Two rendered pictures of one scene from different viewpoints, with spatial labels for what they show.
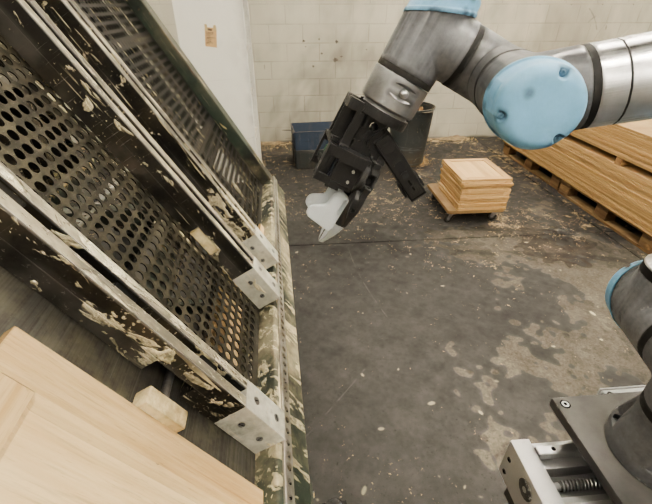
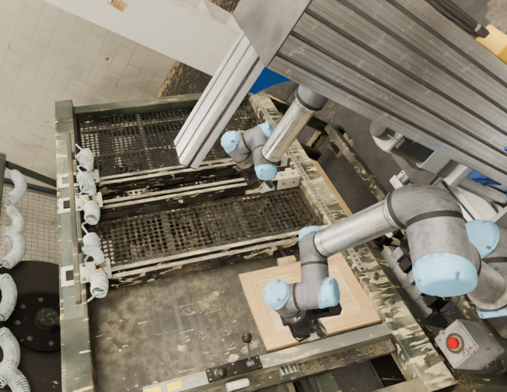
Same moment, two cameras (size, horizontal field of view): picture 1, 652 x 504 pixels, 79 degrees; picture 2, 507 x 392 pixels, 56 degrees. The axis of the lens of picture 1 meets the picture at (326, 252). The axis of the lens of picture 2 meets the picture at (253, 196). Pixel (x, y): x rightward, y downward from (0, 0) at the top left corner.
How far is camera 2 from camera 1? 1.51 m
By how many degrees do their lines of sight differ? 33
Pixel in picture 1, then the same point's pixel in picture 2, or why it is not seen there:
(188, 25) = (102, 15)
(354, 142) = (250, 174)
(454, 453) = not seen: hidden behind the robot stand
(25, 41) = (153, 207)
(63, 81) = (169, 204)
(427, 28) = (234, 154)
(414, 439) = not seen: hidden behind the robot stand
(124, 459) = (286, 278)
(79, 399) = (264, 275)
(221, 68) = (144, 10)
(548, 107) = (267, 174)
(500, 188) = not seen: outside the picture
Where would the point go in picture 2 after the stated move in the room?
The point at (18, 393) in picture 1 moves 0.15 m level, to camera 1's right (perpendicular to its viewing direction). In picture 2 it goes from (253, 284) to (273, 264)
